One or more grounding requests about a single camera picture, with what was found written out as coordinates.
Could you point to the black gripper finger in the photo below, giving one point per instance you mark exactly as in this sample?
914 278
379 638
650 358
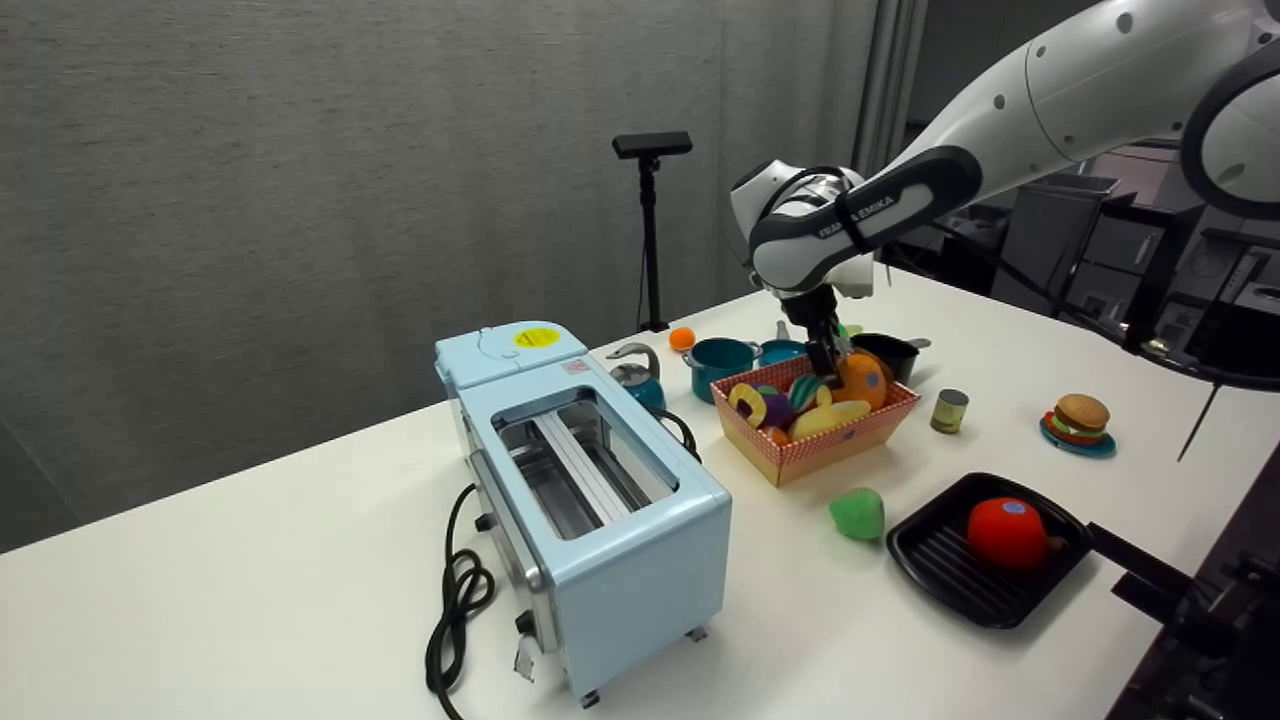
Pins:
839 351
816 358

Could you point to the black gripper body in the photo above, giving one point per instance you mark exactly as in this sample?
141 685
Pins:
815 313

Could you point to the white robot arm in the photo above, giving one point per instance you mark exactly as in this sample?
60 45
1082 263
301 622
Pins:
1114 74

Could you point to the striped watermelon plush toy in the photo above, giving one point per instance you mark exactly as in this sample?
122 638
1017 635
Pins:
804 388

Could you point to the yellow banana plush toy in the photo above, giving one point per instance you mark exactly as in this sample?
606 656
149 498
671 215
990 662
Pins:
828 418

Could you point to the black toy saucepan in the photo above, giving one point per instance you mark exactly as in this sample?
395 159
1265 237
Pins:
895 354

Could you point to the purple plush toy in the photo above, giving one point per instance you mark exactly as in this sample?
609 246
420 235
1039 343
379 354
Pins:
781 413

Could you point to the orange checkered cardboard box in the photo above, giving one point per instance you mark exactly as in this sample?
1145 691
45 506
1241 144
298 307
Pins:
775 448

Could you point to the pineapple slice toy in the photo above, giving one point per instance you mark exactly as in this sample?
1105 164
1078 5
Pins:
748 400

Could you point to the teal toy pot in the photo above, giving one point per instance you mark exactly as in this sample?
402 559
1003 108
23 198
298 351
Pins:
723 358

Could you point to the green pear plush toy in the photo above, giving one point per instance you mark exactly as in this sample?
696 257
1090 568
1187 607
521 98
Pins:
858 514

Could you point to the teal toy kettle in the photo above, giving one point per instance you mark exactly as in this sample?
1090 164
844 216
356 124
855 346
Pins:
638 371

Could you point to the black oven tray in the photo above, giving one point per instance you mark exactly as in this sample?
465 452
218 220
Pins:
938 559

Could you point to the red tomato plush toy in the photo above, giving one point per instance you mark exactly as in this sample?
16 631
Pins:
1004 532

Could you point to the toy burger on plate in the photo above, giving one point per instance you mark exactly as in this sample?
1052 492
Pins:
1078 421

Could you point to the light blue toaster oven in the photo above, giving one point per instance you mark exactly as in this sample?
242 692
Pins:
609 527

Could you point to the small green tin can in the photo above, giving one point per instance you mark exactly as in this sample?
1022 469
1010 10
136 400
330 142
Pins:
951 409

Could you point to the small orange ball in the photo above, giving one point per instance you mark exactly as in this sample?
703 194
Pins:
683 339

